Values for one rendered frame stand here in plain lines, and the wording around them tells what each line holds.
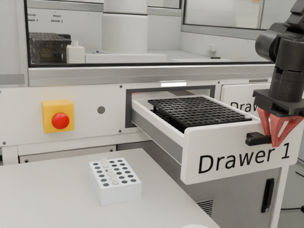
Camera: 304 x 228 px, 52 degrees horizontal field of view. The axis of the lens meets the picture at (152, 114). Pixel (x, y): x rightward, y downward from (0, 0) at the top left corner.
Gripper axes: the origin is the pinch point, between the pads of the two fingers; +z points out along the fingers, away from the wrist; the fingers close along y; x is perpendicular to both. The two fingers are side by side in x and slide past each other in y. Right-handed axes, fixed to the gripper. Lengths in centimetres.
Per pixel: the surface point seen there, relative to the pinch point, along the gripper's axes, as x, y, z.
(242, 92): -20.1, 35.2, 2.5
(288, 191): -124, 89, 99
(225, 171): 8.4, 2.2, 6.8
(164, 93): -9, 67, 13
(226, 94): -14.0, 35.1, 2.7
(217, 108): -2.3, 22.4, 1.8
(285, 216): -99, 68, 97
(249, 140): 6.6, -0.5, -1.2
